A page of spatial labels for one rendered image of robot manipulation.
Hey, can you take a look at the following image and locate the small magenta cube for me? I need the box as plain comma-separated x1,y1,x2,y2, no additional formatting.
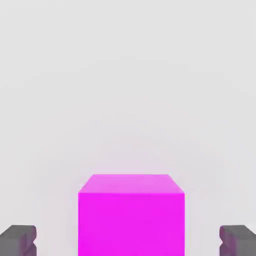
77,174,186,256

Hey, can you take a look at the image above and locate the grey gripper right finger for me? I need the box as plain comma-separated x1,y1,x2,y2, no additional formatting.
219,224,256,256

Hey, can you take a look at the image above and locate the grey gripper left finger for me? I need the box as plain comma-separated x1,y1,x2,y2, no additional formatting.
0,224,38,256

